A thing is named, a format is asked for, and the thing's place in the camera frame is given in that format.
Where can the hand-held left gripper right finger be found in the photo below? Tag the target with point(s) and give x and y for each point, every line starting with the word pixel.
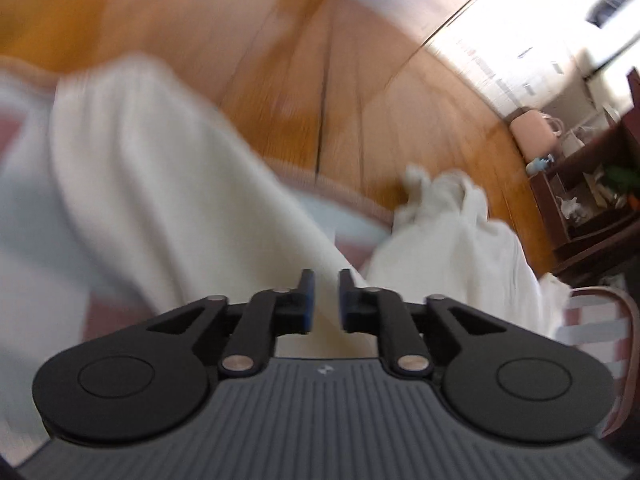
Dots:
pixel 343 305

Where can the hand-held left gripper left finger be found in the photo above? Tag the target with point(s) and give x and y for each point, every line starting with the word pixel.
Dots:
pixel 310 305

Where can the white fleece jacket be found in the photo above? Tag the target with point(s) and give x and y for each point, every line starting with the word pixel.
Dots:
pixel 175 185

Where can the light blue spray bottle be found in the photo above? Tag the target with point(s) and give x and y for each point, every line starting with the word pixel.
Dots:
pixel 540 165

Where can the pink bag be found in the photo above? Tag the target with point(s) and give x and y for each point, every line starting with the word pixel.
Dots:
pixel 532 132

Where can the dark wooden shelf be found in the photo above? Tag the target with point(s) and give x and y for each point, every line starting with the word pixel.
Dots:
pixel 600 250

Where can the checkered mat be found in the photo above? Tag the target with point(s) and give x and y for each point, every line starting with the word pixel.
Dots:
pixel 50 240

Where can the white drawer cabinet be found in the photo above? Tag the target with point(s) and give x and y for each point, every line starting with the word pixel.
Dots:
pixel 500 60

